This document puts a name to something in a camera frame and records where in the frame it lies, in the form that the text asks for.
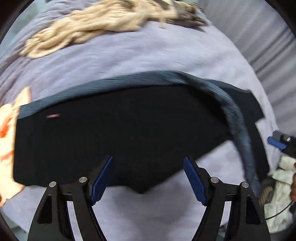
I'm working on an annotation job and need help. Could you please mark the black pants with patterned stripe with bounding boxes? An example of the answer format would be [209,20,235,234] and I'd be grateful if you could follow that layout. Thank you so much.
[13,71,269,194]

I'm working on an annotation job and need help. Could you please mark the person right hand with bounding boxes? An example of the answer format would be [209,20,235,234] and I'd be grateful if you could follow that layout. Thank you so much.
[290,173,296,202]

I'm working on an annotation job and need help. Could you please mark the lavender plush bed blanket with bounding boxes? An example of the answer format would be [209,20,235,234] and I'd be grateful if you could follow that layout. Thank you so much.
[1,1,277,240]

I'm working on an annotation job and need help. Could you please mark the orange towel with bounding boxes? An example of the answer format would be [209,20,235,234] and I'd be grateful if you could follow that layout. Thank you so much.
[0,86,31,206]

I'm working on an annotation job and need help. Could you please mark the grey window curtain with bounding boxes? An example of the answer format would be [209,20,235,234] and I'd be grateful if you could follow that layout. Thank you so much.
[197,1,295,135]

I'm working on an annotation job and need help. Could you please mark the brown grey garment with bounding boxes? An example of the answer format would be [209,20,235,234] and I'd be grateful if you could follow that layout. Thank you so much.
[154,1,208,29]

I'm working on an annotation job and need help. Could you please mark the cream striped garment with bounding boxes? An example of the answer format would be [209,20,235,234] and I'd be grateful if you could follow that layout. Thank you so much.
[20,1,176,59]

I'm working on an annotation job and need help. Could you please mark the black cable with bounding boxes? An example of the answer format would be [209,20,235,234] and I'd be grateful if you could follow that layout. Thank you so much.
[265,200,294,220]

